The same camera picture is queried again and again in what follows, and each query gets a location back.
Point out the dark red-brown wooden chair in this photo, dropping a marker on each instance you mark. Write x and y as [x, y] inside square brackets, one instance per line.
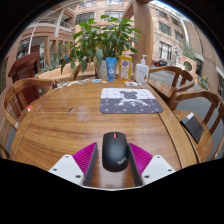
[25, 68]

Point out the white pump bottle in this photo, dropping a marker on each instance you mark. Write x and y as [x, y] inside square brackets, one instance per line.
[142, 73]

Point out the small blue sticker card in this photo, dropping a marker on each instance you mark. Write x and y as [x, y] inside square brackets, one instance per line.
[97, 80]

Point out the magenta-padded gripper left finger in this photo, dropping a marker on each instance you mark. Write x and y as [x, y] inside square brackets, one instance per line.
[68, 166]

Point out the green plant in white pot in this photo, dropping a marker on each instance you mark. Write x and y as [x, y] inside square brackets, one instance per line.
[103, 40]

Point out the black notebook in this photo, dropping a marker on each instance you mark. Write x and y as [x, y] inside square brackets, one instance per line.
[192, 128]

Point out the blue tube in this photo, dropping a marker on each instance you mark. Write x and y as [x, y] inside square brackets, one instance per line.
[111, 68]

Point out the light wooden armchair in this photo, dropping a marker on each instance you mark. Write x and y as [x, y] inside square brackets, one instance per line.
[20, 90]
[3, 151]
[166, 83]
[77, 71]
[200, 133]

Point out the small white packet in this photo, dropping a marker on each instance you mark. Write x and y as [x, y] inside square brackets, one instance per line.
[131, 84]

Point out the grey bear-print mouse pad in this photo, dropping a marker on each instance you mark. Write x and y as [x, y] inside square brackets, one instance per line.
[130, 103]

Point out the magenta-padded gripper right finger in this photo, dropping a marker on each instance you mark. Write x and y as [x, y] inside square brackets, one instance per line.
[156, 166]

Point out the small dark key fob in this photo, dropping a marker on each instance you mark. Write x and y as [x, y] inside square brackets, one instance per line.
[54, 85]

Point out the black computer mouse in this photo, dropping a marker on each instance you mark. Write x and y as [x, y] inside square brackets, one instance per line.
[114, 153]

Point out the yellow dish soap bottle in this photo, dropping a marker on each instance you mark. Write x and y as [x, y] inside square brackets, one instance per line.
[125, 68]

